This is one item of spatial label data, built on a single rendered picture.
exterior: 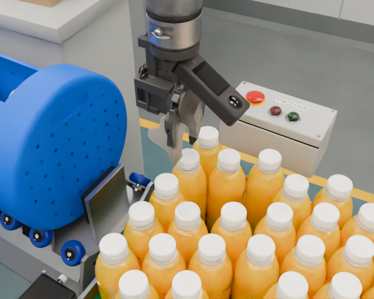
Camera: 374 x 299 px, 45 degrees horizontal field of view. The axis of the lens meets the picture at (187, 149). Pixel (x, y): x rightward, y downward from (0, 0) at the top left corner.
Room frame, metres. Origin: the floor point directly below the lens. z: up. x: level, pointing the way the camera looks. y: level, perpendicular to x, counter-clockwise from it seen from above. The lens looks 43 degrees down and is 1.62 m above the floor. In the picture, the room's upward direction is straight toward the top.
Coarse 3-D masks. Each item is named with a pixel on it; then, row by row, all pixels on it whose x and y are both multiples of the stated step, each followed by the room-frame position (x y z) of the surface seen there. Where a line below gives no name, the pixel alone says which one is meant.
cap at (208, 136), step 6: (204, 126) 0.64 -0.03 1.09; (210, 126) 0.64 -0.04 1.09; (204, 132) 0.62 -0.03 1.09; (210, 132) 0.62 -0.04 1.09; (216, 132) 0.62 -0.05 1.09; (198, 138) 0.61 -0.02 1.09; (204, 138) 0.60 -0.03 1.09; (210, 138) 0.60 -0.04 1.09; (216, 138) 0.61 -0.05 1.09; (204, 144) 0.60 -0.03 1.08; (210, 144) 0.60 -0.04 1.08
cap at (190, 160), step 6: (186, 150) 0.57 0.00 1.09; (192, 150) 0.57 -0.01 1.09; (186, 156) 0.56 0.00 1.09; (192, 156) 0.56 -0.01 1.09; (198, 156) 0.56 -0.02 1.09; (180, 162) 0.54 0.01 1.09; (186, 162) 0.54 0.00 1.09; (192, 162) 0.54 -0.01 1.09; (198, 162) 0.55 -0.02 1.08; (186, 168) 0.54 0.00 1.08; (192, 168) 0.54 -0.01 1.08
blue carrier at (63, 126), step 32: (0, 64) 0.85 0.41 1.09; (64, 64) 0.65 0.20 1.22; (0, 96) 0.83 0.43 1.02; (32, 96) 0.54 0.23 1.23; (64, 96) 0.56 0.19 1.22; (96, 96) 0.61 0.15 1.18; (0, 128) 0.50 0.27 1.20; (32, 128) 0.50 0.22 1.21; (64, 128) 0.54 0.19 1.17; (96, 128) 0.60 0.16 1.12; (0, 160) 0.47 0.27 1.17; (32, 160) 0.48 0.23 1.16; (64, 160) 0.53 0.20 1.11; (96, 160) 0.59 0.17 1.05; (0, 192) 0.45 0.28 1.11; (32, 192) 0.47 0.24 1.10; (64, 192) 0.52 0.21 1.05; (32, 224) 0.45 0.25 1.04; (64, 224) 0.50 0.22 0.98
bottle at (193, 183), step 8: (176, 168) 0.56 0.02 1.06; (200, 168) 0.56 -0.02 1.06; (176, 176) 0.54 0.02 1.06; (184, 176) 0.54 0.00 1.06; (192, 176) 0.54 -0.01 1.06; (200, 176) 0.54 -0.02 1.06; (184, 184) 0.53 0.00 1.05; (192, 184) 0.53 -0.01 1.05; (200, 184) 0.54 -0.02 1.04; (184, 192) 0.53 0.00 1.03; (192, 192) 0.53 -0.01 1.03; (200, 192) 0.53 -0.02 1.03; (192, 200) 0.53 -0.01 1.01; (200, 200) 0.53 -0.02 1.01; (200, 208) 0.53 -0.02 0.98; (200, 216) 0.53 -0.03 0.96
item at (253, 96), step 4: (248, 92) 0.72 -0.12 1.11; (252, 92) 0.72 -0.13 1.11; (256, 92) 0.72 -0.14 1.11; (260, 92) 0.72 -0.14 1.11; (248, 96) 0.70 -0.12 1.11; (252, 96) 0.70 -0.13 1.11; (256, 96) 0.70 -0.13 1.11; (260, 96) 0.70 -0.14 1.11; (264, 96) 0.71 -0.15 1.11; (252, 100) 0.69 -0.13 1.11; (256, 100) 0.69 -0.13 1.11; (260, 100) 0.69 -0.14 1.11
